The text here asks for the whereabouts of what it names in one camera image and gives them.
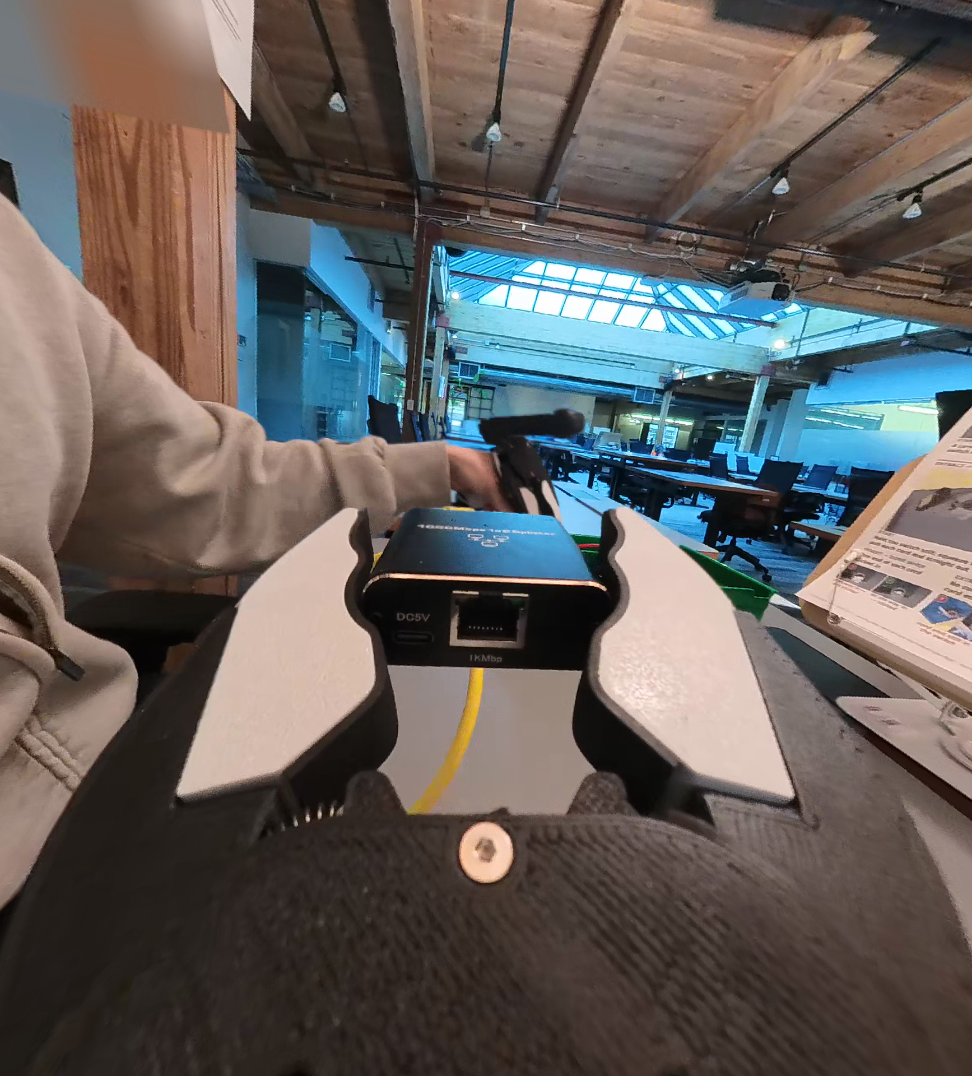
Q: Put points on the black monitor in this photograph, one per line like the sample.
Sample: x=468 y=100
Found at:
x=962 y=412

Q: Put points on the wooden post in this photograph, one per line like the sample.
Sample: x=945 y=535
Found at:
x=158 y=253

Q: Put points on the green plastic bin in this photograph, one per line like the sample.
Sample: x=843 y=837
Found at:
x=738 y=589

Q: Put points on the printed instruction sheet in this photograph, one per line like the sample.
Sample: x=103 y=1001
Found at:
x=940 y=555

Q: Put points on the person's left forearm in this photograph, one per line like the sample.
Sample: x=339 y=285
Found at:
x=284 y=496

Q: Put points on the white ceiling projector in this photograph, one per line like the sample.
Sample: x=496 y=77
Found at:
x=758 y=286

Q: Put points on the white paper notice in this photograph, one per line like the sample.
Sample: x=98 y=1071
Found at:
x=231 y=31

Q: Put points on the black ethernet splitter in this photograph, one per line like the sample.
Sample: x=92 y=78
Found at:
x=486 y=564

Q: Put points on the wooden clipboard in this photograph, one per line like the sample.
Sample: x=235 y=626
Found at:
x=831 y=580

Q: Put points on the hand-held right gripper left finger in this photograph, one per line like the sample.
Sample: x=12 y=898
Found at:
x=276 y=673

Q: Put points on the person's left hand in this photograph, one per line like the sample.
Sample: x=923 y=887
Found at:
x=478 y=476

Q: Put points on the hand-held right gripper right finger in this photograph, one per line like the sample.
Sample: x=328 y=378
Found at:
x=696 y=673

